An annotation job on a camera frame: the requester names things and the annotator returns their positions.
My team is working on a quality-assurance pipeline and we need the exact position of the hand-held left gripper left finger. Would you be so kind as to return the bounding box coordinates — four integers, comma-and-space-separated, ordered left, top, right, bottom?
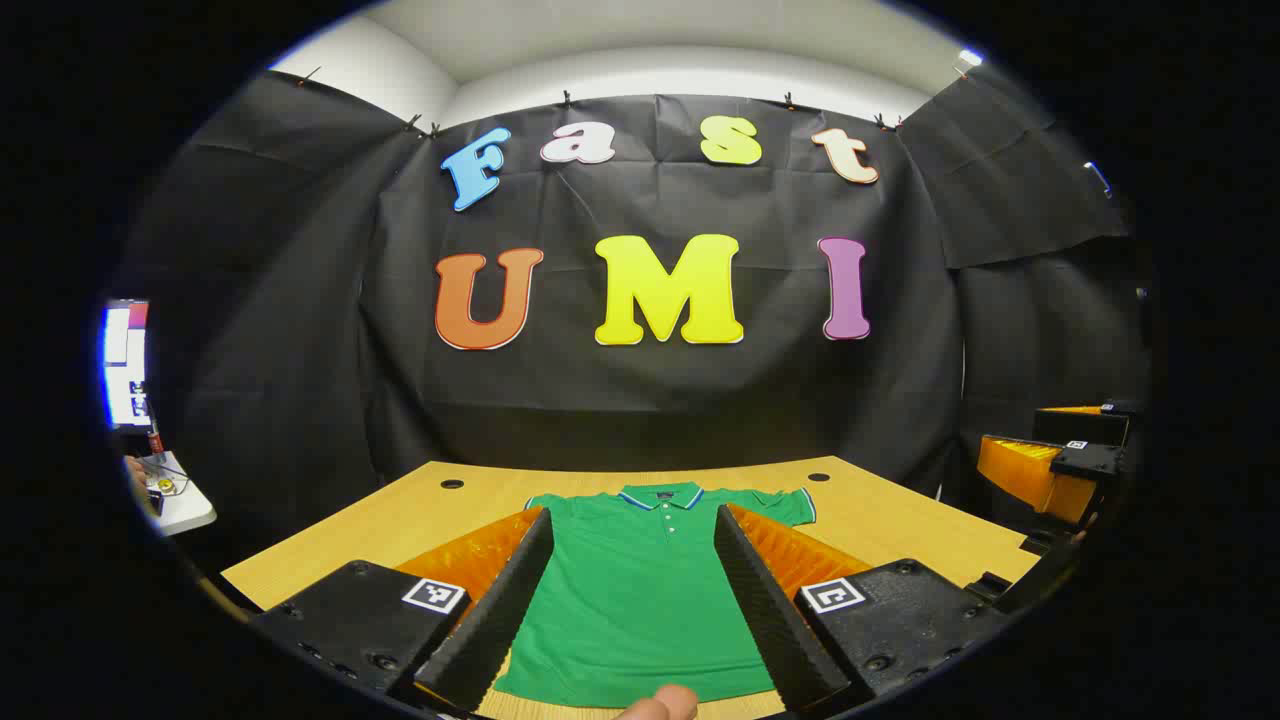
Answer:
250, 505, 557, 716

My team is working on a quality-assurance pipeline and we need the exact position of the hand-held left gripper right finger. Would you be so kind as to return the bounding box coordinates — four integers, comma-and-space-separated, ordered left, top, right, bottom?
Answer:
713, 503, 1009, 715

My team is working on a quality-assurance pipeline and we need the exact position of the green T-shirt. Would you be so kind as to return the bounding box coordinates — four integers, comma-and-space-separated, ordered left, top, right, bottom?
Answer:
492, 482, 818, 709

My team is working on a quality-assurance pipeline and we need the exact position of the white side table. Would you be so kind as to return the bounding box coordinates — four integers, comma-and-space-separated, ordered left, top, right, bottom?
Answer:
128, 450, 217, 537

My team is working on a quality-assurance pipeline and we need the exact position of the computer monitor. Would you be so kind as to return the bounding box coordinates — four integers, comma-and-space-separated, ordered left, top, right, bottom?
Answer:
103, 298, 151, 431

